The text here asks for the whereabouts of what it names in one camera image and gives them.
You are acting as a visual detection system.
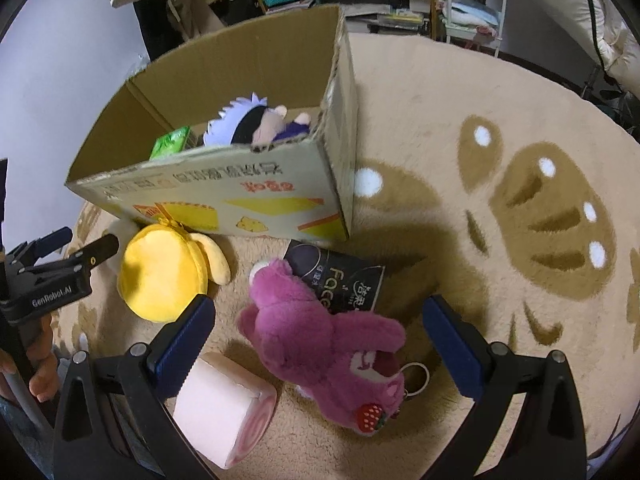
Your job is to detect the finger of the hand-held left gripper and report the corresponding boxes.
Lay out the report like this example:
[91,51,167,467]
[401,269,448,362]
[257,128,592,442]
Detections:
[20,234,121,281]
[9,226,74,267]

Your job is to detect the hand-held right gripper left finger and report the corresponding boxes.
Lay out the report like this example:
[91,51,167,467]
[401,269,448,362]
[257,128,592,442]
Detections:
[52,294,221,480]

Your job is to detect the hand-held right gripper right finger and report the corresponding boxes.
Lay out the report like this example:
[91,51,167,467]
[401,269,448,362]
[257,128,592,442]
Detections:
[422,294,588,480]

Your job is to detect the yellow plush toy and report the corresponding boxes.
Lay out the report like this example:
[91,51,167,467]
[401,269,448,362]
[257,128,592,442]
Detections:
[102,217,233,323]

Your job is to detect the pink roll cake plush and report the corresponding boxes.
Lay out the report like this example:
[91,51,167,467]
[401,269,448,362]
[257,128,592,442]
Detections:
[172,351,278,470]

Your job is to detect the pink bear plush toy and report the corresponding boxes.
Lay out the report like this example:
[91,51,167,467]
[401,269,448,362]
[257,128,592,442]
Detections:
[236,258,431,438]

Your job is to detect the black tissue pack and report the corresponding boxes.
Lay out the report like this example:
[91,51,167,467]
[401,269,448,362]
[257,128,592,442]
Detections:
[282,240,386,317]

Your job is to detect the printed cardboard box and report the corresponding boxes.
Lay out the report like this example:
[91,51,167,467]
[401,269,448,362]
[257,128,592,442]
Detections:
[64,4,360,242]

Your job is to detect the person's left hand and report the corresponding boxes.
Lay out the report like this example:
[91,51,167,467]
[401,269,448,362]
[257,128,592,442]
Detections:
[0,312,62,403]

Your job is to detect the green packet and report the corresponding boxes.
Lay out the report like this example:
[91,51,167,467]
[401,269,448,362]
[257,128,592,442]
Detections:
[150,126,193,161]

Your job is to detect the white-haired plush doll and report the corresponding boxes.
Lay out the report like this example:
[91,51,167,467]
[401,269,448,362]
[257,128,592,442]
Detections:
[202,92,313,153]

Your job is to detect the beige patterned rug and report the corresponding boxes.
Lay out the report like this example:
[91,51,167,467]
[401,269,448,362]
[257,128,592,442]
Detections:
[50,30,640,480]

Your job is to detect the white metal rack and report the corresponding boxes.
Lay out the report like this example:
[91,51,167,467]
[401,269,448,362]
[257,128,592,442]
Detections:
[442,0,511,58]

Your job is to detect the white beanbag cushion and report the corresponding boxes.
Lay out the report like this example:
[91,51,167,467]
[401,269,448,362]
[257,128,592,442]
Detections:
[520,0,640,93]

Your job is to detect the black cable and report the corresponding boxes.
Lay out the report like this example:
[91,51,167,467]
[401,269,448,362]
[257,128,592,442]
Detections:
[575,0,618,88]

